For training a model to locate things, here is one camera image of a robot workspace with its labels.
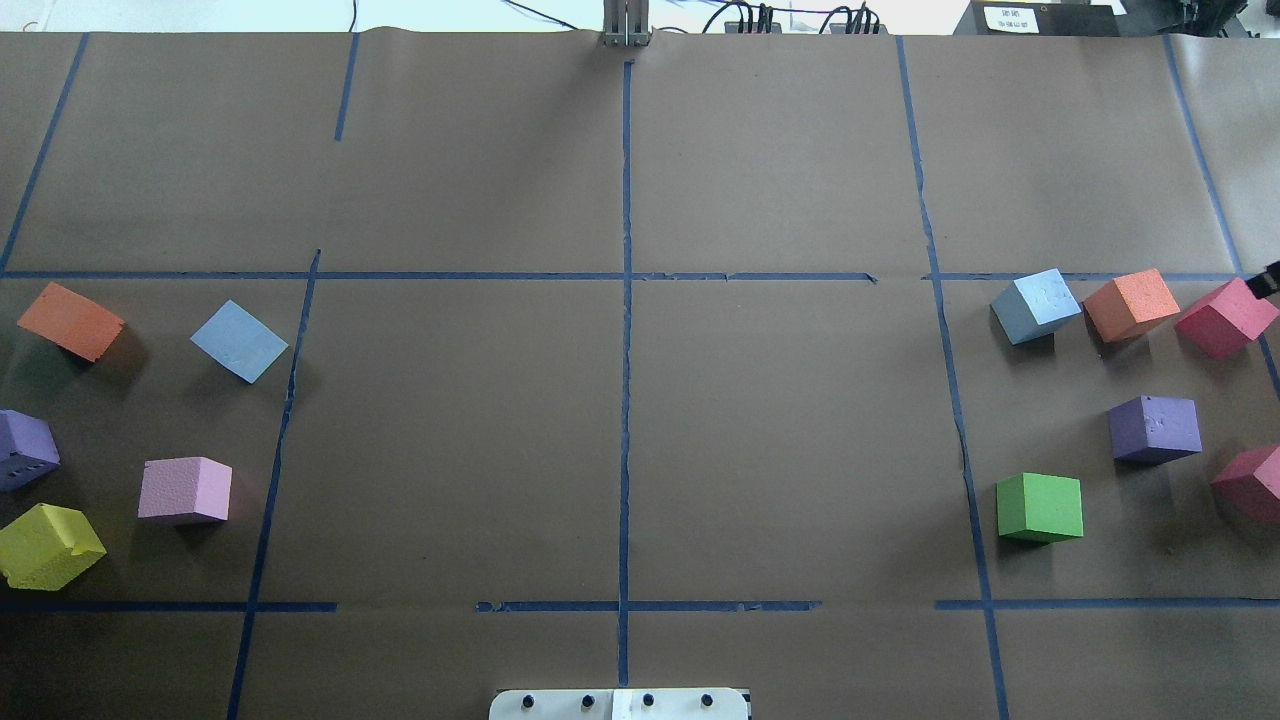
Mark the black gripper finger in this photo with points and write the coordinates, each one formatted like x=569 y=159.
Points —
x=1266 y=283

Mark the light blue foam block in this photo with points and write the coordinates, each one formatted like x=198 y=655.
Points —
x=1035 y=305

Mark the red foam block upper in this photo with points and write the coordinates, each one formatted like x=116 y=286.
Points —
x=1226 y=320

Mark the red foam block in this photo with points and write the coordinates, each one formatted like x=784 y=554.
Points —
x=1250 y=483
x=1226 y=320

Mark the orange foam block right side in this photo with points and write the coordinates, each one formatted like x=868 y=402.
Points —
x=1131 y=305

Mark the orange foam block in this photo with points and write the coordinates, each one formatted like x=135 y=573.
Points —
x=1131 y=305
x=72 y=322

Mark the purple foam block right side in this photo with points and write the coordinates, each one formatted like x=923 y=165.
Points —
x=1152 y=430

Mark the purple foam block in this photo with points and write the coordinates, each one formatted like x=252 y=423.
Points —
x=1152 y=430
x=28 y=450

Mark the red foam block lower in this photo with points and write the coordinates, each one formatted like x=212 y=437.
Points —
x=1250 y=483

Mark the green foam block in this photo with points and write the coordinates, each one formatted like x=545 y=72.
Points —
x=1039 y=508

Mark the light blue block left side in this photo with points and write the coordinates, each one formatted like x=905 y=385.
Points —
x=238 y=341

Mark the pink foam block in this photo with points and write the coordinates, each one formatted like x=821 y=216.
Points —
x=185 y=490

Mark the orange foam block left side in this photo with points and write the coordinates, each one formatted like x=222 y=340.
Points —
x=72 y=322

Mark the purple foam block left side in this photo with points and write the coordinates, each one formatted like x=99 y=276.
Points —
x=28 y=450

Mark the yellow foam block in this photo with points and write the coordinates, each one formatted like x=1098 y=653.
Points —
x=48 y=547

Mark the aluminium frame post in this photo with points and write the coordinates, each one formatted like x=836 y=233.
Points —
x=626 y=23

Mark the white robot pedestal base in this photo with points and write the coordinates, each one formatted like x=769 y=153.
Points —
x=622 y=703

